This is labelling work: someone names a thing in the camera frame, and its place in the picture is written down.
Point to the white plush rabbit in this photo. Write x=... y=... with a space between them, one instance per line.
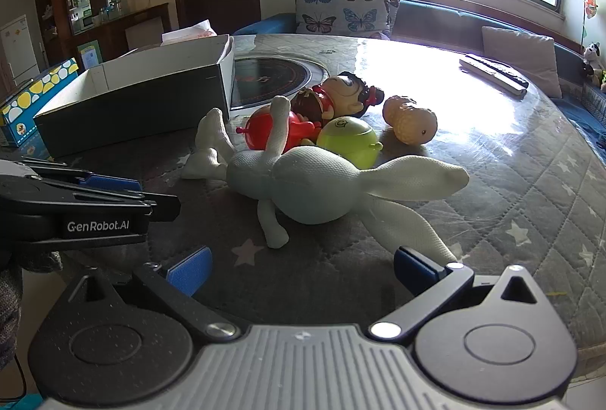
x=307 y=182

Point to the dark brown monkey toy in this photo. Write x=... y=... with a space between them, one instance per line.
x=341 y=96

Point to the green round toy figure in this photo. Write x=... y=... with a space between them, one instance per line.
x=345 y=141

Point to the white refrigerator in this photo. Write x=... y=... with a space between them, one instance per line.
x=16 y=52

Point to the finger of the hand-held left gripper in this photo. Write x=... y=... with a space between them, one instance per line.
x=113 y=182
x=142 y=204

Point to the grey remote control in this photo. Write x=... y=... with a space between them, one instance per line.
x=502 y=70
x=487 y=77

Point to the blue sofa bench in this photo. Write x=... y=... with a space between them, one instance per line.
x=435 y=19

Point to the grey quilted desktop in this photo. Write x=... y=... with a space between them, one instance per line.
x=497 y=182

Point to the red round toy figure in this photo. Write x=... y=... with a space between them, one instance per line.
x=258 y=128

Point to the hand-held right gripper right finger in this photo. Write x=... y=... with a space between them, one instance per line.
x=416 y=269

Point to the person's left forearm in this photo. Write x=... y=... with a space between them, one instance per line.
x=23 y=296

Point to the black and white cow plush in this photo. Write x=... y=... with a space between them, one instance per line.
x=592 y=59

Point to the round black induction cooktop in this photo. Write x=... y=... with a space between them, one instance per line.
x=279 y=76

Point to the colourful pinwheel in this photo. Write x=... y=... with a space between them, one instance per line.
x=589 y=7

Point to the grey cushion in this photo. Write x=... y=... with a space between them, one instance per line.
x=525 y=54

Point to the pink tissue packet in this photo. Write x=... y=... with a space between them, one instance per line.
x=189 y=33

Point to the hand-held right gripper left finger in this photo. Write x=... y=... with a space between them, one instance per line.
x=189 y=271

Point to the dark cardboard box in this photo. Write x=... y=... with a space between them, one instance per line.
x=142 y=102

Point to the peanut-shaped toy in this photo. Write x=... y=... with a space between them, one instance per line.
x=409 y=118

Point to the yellow blue spotted box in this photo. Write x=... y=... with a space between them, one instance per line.
x=28 y=99

